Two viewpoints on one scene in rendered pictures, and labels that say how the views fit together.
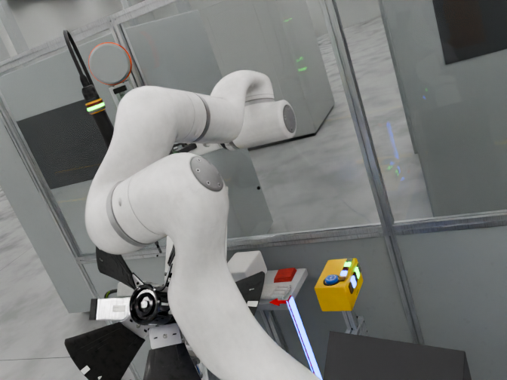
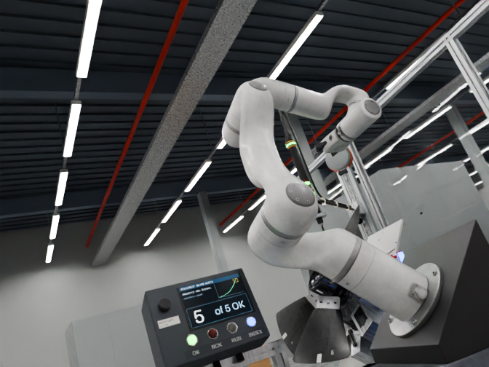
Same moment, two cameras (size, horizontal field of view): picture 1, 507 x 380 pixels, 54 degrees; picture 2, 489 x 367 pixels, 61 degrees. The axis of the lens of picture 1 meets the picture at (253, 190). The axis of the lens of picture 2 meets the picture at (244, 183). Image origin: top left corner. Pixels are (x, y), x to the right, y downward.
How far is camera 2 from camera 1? 0.92 m
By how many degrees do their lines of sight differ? 49
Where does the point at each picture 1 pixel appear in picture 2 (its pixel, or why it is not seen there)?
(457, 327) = not seen: outside the picture
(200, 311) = (246, 145)
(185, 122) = (278, 91)
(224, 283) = (261, 135)
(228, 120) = (314, 98)
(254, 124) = (350, 115)
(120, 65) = (343, 157)
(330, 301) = not seen: hidden behind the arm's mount
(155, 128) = not seen: hidden behind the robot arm
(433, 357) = (456, 234)
